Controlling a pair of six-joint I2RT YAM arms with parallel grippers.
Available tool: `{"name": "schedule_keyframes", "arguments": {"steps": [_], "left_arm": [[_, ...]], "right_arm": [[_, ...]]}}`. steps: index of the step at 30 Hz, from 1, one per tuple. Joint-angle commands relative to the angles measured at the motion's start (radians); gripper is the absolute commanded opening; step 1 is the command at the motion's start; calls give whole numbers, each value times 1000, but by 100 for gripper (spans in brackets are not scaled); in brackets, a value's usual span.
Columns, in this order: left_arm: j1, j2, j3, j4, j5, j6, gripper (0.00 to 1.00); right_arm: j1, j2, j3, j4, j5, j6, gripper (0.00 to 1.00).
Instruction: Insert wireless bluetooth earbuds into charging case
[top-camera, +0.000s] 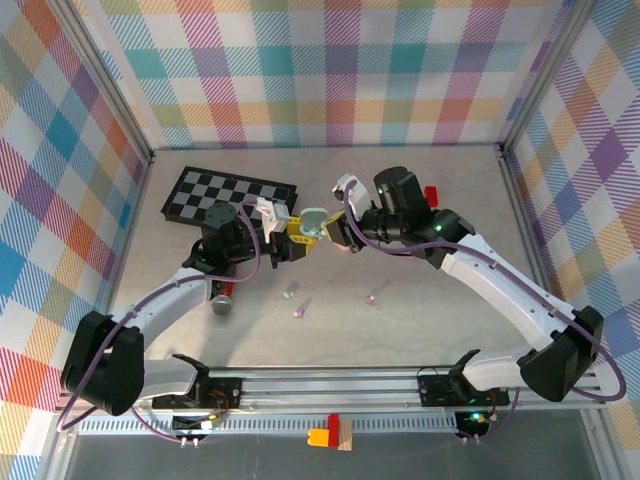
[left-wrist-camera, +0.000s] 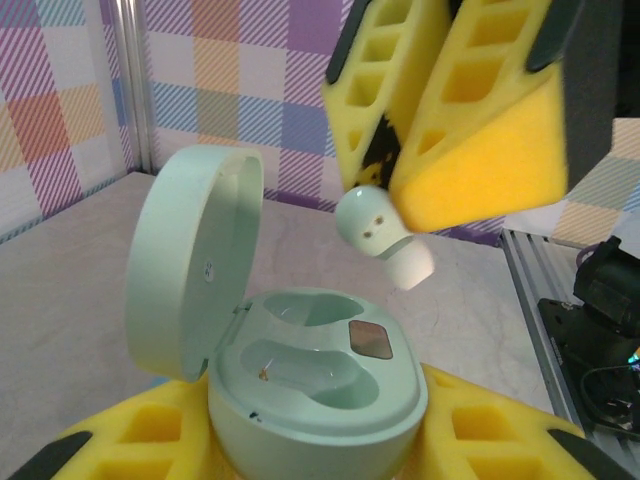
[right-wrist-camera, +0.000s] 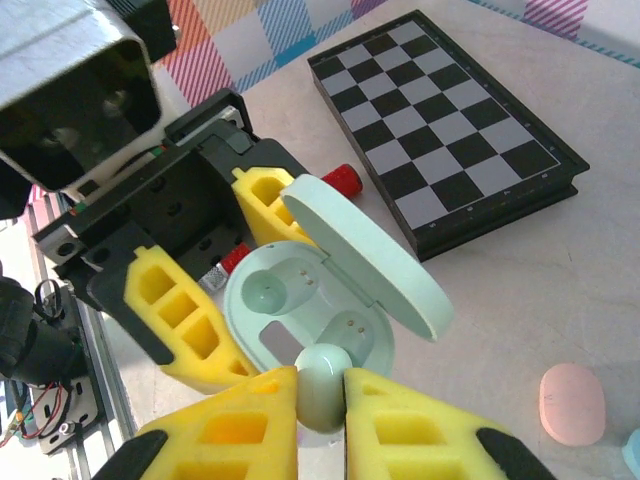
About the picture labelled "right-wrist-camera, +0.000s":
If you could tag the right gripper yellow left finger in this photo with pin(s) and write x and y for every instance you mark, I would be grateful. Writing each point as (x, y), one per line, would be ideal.
(240, 430)

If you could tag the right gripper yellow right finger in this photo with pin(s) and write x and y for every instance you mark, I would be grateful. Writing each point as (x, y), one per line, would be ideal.
(410, 435)

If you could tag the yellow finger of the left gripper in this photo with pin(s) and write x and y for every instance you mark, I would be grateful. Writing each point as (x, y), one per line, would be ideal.
(265, 200)
(175, 320)

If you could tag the mint green earbud charging case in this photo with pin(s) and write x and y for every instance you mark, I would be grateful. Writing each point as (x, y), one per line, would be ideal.
(360, 250)

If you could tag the pink earbud charging case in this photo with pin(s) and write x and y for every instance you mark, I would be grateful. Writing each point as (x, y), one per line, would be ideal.
(572, 405)

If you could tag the blue earbud charging case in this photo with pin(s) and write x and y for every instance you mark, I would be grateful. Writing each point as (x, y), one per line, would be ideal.
(633, 450)

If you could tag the black grey folding chessboard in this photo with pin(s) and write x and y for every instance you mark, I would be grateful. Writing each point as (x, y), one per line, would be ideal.
(440, 125)

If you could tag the aluminium mounting rail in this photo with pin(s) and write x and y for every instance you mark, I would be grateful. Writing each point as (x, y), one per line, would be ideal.
(112, 380)

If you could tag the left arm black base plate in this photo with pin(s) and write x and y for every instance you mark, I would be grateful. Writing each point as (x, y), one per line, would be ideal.
(75, 400)

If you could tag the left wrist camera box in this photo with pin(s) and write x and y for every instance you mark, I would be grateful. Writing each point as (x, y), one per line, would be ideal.
(60, 50)

